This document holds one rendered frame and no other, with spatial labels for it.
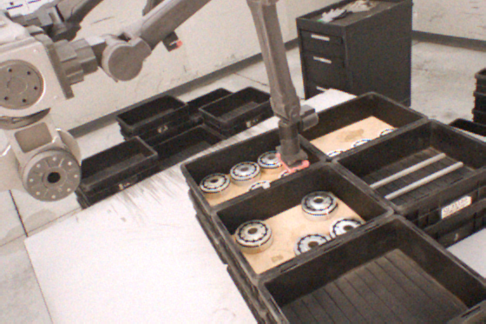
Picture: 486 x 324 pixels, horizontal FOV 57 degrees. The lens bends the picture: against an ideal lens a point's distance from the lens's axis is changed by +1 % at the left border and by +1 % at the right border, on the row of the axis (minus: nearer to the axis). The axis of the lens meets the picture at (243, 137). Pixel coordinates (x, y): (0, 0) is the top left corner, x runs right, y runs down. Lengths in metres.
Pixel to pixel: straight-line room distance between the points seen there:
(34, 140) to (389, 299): 0.94
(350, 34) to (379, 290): 1.88
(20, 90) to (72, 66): 0.10
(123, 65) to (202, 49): 3.69
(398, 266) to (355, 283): 0.12
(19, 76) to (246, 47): 4.11
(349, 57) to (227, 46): 2.20
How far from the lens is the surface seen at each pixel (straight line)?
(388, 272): 1.17
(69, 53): 0.92
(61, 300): 1.55
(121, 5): 4.22
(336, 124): 1.72
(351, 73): 2.84
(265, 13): 1.12
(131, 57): 0.94
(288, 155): 1.35
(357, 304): 1.11
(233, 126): 2.52
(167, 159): 2.69
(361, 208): 1.29
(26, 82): 0.91
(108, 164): 2.57
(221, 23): 4.69
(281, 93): 1.23
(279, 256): 1.22
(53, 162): 1.23
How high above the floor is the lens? 1.69
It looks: 29 degrees down
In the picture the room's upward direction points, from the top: 11 degrees counter-clockwise
